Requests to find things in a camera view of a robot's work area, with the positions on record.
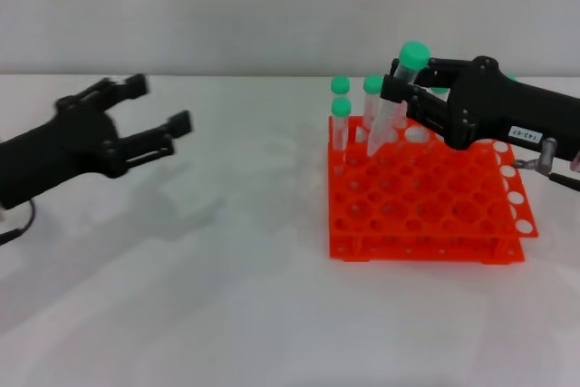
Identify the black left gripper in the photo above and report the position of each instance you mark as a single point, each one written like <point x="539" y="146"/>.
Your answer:
<point x="54" y="151"/>

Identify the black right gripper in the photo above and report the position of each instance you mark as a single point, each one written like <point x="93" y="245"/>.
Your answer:
<point x="498" y="106"/>

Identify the orange plastic test tube rack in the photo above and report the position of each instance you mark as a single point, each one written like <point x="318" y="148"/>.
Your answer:
<point x="421" y="196"/>

